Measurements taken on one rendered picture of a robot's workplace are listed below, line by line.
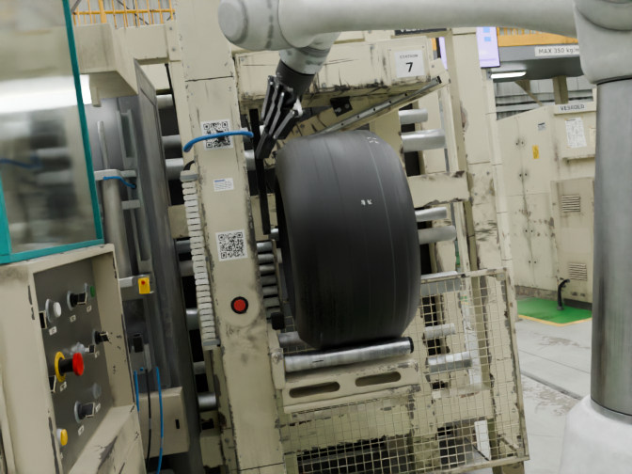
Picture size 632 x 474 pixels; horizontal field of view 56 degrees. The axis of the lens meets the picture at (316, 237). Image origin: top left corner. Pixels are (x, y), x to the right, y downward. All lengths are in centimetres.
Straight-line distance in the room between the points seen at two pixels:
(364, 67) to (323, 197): 64
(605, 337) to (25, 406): 75
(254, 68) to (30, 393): 125
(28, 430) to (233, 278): 79
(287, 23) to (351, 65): 97
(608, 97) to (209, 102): 110
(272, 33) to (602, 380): 67
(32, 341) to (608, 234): 74
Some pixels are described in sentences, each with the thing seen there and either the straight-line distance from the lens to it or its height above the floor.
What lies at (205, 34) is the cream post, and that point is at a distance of 165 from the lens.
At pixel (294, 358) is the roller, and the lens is 155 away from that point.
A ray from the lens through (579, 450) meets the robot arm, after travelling 78.
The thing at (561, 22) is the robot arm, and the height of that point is 150.
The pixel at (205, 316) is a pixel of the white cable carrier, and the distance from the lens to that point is 161.
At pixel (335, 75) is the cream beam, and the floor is 169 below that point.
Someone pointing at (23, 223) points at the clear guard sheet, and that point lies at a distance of 99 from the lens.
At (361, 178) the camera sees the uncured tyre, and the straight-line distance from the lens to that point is 144.
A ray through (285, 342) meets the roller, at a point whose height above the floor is 90.
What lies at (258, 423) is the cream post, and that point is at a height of 74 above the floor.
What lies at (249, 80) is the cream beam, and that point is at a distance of 188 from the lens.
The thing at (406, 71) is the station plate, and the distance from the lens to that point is 196.
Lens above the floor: 130
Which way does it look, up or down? 3 degrees down
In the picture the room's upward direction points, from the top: 7 degrees counter-clockwise
